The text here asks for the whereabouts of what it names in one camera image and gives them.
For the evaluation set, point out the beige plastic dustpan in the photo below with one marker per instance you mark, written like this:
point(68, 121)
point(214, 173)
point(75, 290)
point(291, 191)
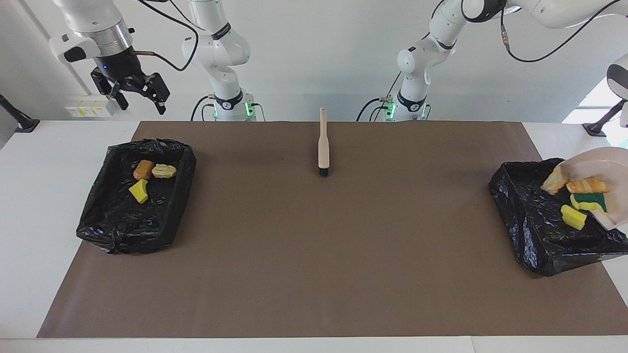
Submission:
point(603, 164)

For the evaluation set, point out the bin with black trash bag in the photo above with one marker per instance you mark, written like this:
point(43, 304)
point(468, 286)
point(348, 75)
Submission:
point(535, 235)
point(122, 225)

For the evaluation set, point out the beige brush with black bristles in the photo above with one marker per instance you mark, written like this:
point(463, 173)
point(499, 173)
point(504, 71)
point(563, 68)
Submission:
point(324, 147)

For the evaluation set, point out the white wall socket box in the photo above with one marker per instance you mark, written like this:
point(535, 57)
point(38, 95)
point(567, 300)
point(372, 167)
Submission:
point(83, 109)

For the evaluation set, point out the large green and yellow sponge piece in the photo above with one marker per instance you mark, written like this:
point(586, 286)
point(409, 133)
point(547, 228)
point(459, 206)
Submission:
point(591, 198)

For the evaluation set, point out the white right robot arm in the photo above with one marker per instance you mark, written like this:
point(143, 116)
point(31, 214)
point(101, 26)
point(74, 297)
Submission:
point(216, 49)

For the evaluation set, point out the brown table mat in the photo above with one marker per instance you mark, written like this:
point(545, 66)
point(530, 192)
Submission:
point(343, 269)

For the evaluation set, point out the pale striped croissant piece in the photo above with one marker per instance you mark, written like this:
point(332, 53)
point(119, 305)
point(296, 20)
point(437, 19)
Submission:
point(164, 171)

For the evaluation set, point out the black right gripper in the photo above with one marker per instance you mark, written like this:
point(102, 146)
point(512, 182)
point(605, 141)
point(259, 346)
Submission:
point(120, 66)

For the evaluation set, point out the beige crumbly sponge chunk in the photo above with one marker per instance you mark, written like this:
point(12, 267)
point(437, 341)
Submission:
point(554, 181)

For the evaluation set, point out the black pole stand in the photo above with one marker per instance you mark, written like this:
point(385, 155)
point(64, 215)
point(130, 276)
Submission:
point(596, 130)
point(27, 125)

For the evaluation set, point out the small green and yellow sponge piece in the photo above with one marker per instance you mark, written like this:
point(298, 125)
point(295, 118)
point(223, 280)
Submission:
point(140, 192)

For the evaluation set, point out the orange striped bread piece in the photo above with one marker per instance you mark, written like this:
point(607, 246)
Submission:
point(588, 186)

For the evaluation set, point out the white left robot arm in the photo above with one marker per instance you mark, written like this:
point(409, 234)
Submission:
point(422, 59)

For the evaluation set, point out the brown oval bread nugget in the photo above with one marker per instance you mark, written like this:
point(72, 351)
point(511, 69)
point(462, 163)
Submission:
point(143, 170)

